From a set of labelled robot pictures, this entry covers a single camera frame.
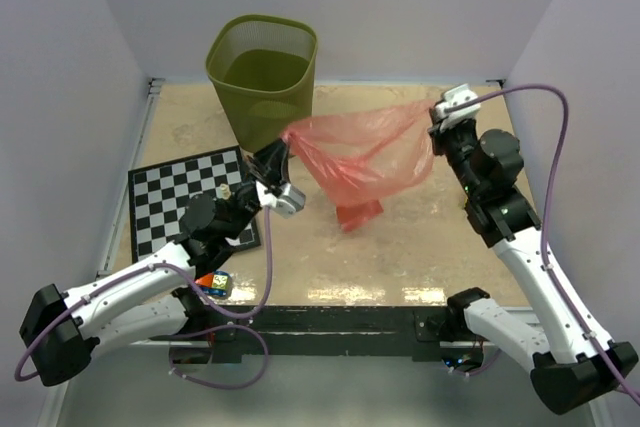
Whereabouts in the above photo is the black white chessboard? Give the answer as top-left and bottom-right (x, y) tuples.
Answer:
(128, 146), (246, 262)

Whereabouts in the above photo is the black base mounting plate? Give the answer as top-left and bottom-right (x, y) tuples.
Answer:
(147, 304), (506, 366)

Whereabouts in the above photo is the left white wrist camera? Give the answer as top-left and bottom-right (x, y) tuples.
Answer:
(256, 181), (306, 219)

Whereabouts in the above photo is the cream chess piece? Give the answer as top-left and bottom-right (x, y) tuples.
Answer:
(219, 184), (231, 199)

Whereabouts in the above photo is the red plastic trash bag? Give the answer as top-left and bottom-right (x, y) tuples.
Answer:
(281, 100), (434, 232)

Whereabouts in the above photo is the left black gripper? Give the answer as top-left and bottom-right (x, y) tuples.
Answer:
(223, 130), (292, 240)

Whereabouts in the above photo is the olive green mesh trash bin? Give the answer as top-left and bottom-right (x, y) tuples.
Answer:
(205, 14), (318, 153)

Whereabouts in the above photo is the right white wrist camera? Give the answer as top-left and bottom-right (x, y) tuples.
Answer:
(430, 84), (481, 132)

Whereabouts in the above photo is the orange blue toy car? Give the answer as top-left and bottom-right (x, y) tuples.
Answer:
(195, 270), (232, 298)

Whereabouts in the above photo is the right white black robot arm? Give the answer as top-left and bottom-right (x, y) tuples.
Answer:
(429, 119), (639, 415)

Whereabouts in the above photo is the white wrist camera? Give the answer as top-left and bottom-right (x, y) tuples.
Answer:
(256, 181), (306, 219)
(430, 84), (481, 132)

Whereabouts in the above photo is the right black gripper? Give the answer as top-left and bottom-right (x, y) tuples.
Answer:
(428, 108), (483, 198)

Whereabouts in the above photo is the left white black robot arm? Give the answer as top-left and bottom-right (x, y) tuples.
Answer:
(14, 139), (305, 387)

